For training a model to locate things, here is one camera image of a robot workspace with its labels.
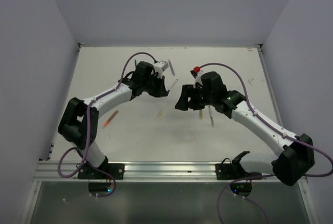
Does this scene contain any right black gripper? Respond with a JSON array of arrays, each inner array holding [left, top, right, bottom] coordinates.
[[175, 83, 215, 109]]

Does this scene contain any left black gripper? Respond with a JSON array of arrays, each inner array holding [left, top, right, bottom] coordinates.
[[142, 73, 167, 97]]

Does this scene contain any orange highlighter pen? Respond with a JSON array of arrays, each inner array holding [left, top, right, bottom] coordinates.
[[102, 110, 119, 129]]

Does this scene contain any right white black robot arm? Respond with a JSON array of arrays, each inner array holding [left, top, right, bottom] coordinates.
[[175, 67, 315, 186]]

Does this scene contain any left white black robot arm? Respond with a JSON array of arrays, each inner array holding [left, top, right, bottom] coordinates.
[[58, 61, 169, 179]]

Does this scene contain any purple pen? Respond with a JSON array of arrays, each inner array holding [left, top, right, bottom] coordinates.
[[168, 59, 175, 76]]

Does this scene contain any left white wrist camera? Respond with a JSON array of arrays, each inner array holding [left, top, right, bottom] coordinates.
[[153, 61, 169, 73]]

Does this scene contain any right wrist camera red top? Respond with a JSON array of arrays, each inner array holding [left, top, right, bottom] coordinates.
[[191, 67, 203, 85]]

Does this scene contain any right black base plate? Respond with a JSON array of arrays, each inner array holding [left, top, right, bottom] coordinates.
[[215, 163, 262, 180]]

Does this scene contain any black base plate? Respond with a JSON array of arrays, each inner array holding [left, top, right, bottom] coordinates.
[[78, 163, 125, 180], [215, 163, 262, 180]]

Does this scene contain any right side aluminium rail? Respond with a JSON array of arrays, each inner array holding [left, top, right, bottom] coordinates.
[[256, 44, 284, 127]]

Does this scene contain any aluminium rail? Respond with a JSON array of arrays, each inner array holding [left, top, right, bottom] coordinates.
[[256, 44, 284, 127], [33, 159, 308, 182]]

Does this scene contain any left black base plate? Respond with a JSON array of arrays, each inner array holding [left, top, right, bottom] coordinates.
[[78, 163, 125, 180]]

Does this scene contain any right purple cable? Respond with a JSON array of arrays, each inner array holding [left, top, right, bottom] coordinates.
[[200, 62, 333, 224]]

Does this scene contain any aluminium front rail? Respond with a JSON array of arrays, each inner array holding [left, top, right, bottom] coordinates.
[[33, 159, 308, 182]]

